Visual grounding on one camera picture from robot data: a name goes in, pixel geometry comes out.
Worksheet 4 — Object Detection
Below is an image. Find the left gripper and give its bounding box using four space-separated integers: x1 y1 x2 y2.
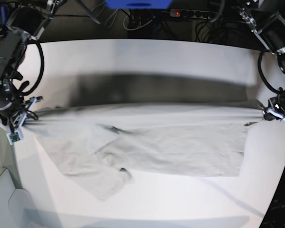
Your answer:
263 95 285 122

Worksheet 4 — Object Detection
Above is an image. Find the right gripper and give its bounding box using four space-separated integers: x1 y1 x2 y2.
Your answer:
0 96 43 145

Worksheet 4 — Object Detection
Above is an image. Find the beige t-shirt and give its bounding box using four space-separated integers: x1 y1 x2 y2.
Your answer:
24 104 263 201

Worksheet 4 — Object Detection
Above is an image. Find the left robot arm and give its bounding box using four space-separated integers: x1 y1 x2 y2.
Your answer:
210 0 285 122

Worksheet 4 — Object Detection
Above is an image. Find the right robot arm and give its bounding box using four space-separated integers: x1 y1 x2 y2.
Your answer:
0 0 65 145

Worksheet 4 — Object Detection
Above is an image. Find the blue box top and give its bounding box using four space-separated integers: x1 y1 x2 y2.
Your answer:
105 0 172 10

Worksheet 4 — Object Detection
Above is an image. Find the black power strip red switch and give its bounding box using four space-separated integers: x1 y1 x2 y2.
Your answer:
169 9 215 19

